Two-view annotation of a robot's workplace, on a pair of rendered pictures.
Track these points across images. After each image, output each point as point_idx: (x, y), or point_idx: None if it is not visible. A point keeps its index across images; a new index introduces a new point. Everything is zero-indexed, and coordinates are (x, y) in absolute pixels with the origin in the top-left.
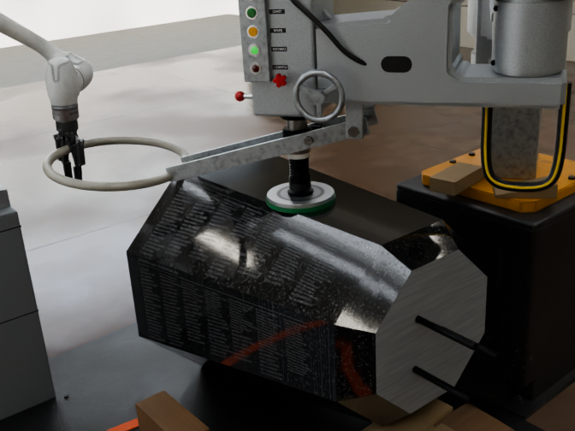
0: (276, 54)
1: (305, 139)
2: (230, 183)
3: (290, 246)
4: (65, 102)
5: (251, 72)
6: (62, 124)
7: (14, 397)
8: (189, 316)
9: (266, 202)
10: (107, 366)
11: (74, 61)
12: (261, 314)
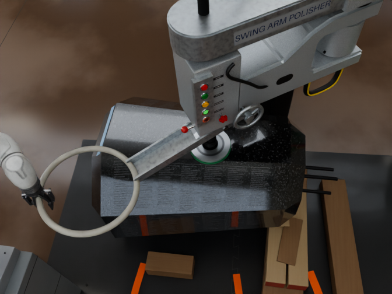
0: (216, 105)
1: (224, 129)
2: None
3: (231, 179)
4: (34, 182)
5: (202, 122)
6: (35, 192)
7: None
8: (165, 225)
9: (197, 160)
10: (83, 251)
11: (6, 146)
12: (228, 215)
